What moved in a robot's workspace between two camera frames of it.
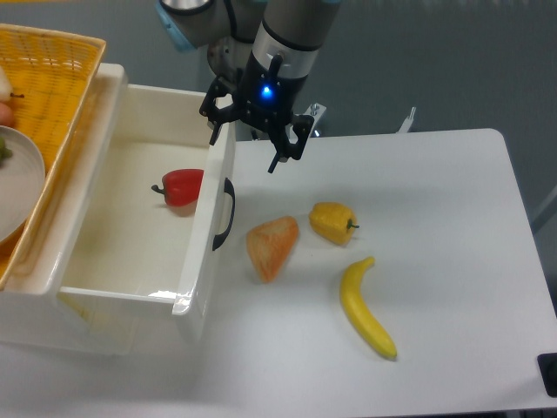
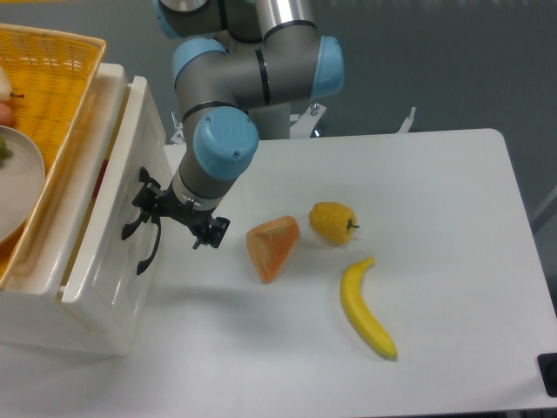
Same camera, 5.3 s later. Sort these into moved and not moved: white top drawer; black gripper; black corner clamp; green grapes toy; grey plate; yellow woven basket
Moved: black gripper; white top drawer
Not moved: green grapes toy; grey plate; black corner clamp; yellow woven basket
